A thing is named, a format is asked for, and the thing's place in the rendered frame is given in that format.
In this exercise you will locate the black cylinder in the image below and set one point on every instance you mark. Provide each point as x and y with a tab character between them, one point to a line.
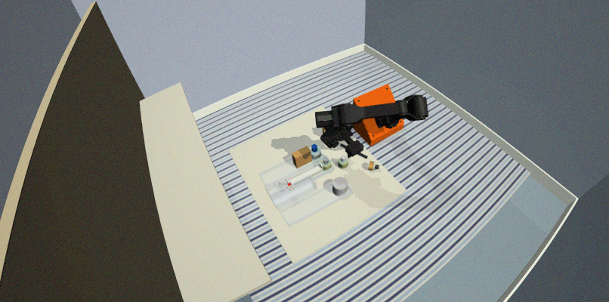
339	186

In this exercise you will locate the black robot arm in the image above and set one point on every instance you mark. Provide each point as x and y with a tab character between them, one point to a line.
344	115

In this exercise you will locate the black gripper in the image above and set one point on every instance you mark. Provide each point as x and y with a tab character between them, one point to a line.
353	147

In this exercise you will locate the blue-capped glass jar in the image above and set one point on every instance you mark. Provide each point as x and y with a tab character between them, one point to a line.
315	152

